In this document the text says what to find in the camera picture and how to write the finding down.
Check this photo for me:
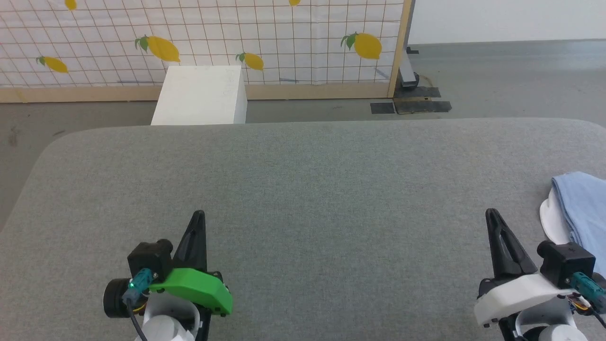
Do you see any black cable with teal plug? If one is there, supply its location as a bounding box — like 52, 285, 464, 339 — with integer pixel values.
570, 272, 606, 328
122, 268, 158, 341

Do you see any light blue and white shirt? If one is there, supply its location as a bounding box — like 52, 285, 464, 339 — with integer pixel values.
540, 171, 606, 278

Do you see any white box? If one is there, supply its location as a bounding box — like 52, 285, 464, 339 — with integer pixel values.
151, 65, 248, 126

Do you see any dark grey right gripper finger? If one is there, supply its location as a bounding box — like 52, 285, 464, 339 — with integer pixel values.
485, 208, 509, 281
493, 209, 539, 279

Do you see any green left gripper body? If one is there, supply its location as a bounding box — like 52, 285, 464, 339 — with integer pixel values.
103, 268, 233, 341

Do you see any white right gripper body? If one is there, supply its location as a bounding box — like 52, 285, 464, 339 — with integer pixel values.
473, 272, 571, 341

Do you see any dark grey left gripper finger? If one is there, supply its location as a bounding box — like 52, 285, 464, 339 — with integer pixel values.
193, 211, 208, 274
172, 211, 200, 273

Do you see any large black floor tape patch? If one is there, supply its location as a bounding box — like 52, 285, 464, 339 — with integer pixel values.
393, 86, 452, 115

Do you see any metal panel stand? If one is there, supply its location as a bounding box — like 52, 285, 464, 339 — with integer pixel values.
397, 0, 421, 89

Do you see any lemon print grid panel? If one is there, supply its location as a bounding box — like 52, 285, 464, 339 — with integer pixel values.
0, 0, 412, 103

